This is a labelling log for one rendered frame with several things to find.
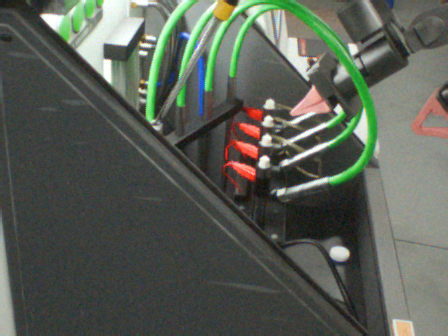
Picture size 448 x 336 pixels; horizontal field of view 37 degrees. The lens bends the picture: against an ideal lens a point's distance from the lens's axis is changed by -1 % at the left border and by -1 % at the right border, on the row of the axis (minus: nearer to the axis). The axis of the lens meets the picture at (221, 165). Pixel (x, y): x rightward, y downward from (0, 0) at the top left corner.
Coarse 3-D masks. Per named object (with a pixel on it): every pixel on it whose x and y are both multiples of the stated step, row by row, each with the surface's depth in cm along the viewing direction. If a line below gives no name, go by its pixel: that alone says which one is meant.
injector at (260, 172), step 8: (256, 168) 114; (264, 168) 113; (256, 176) 115; (264, 176) 114; (256, 184) 115; (264, 184) 115; (256, 192) 116; (264, 192) 116; (272, 192) 116; (256, 200) 117; (264, 200) 117; (256, 208) 118; (264, 208) 118; (256, 216) 119
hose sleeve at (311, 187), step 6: (318, 180) 101; (324, 180) 100; (294, 186) 104; (300, 186) 102; (306, 186) 102; (312, 186) 101; (318, 186) 100; (324, 186) 100; (330, 186) 99; (288, 192) 104; (294, 192) 103; (300, 192) 102; (306, 192) 102; (312, 192) 101; (288, 198) 104; (294, 198) 104
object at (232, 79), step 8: (264, 8) 125; (272, 8) 124; (280, 8) 124; (256, 16) 125; (248, 24) 126; (240, 32) 127; (240, 40) 128; (240, 48) 129; (232, 56) 130; (232, 64) 131; (232, 72) 131; (232, 80) 132; (232, 88) 133; (232, 96) 134; (232, 104) 135; (296, 120) 135; (304, 120) 135; (288, 128) 136
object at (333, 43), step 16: (192, 0) 98; (272, 0) 92; (288, 0) 91; (176, 16) 100; (304, 16) 90; (320, 32) 90; (160, 48) 104; (336, 48) 90; (352, 64) 90; (368, 96) 91; (368, 112) 91; (368, 128) 93; (368, 144) 94; (368, 160) 95; (336, 176) 99; (352, 176) 97
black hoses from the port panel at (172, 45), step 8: (160, 0) 127; (160, 8) 123; (168, 8) 127; (176, 24) 129; (176, 32) 130; (168, 40) 126; (176, 40) 134; (152, 48) 132; (168, 48) 127; (176, 48) 134; (168, 56) 127; (168, 64) 128; (168, 72) 132; (176, 72) 133; (168, 80) 136; (176, 80) 134; (160, 88) 130; (160, 96) 131; (168, 96) 137; (160, 104) 139; (144, 112) 143; (168, 120) 133
